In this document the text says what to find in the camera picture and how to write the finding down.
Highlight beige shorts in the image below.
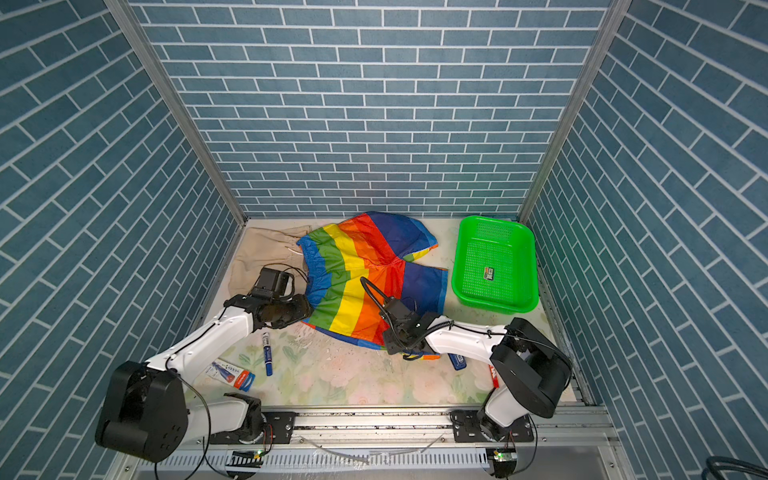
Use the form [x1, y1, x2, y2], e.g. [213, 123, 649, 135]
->
[227, 225, 310, 296]

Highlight multicolour shorts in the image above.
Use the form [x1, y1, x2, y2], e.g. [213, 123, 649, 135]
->
[297, 211, 449, 350]

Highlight green plastic basket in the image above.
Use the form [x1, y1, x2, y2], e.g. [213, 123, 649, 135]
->
[451, 216, 539, 315]

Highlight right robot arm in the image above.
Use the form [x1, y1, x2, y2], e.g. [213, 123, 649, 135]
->
[382, 309, 572, 441]

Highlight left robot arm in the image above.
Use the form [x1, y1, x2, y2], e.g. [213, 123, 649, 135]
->
[95, 294, 313, 463]

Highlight blue marker pen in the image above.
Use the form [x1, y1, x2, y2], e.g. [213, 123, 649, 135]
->
[262, 332, 273, 377]

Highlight blue stapler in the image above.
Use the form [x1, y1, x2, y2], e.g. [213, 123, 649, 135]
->
[448, 354, 467, 371]

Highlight red blue small packet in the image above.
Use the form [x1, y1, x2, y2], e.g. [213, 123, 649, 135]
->
[205, 359, 255, 392]

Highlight red marker pen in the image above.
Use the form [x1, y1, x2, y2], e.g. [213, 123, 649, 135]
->
[489, 365, 500, 389]

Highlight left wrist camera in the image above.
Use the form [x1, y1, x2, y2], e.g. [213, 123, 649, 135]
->
[249, 267, 295, 300]

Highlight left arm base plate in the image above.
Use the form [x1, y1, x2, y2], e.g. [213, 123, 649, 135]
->
[237, 411, 297, 446]

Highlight white cable tie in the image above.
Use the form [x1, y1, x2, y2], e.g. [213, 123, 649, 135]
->
[299, 435, 446, 465]

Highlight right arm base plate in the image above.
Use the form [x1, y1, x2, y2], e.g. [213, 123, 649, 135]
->
[449, 409, 535, 443]

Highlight aluminium front rail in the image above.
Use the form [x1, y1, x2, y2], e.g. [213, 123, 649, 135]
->
[106, 404, 633, 479]

